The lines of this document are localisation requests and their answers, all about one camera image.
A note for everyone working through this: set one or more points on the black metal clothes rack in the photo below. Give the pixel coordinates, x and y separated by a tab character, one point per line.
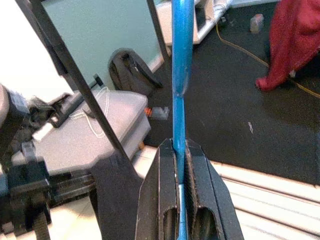
82	82

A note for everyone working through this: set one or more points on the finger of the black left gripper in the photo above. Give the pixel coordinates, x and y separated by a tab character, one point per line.
72	186

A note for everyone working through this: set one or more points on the red garment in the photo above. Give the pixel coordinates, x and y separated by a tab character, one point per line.
292	42

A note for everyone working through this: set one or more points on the small grey tag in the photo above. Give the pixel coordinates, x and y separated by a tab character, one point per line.
256	23

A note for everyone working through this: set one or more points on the blue plastic hanger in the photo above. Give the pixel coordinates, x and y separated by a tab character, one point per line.
182	62

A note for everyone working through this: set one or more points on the white remote control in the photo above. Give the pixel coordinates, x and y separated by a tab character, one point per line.
42	132

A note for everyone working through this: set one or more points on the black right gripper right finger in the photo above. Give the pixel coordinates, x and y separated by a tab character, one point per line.
207	190

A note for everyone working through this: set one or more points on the black backpack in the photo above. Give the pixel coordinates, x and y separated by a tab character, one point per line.
132	72

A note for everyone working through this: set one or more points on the grey upholstered ottoman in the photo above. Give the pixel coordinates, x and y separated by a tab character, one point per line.
80	140

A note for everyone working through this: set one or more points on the grey and red packet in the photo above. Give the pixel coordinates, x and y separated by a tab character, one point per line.
156	112

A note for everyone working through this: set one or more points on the black remote control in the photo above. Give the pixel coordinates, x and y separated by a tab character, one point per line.
67	110

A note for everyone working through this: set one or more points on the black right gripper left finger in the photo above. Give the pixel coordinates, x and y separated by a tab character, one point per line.
160	190

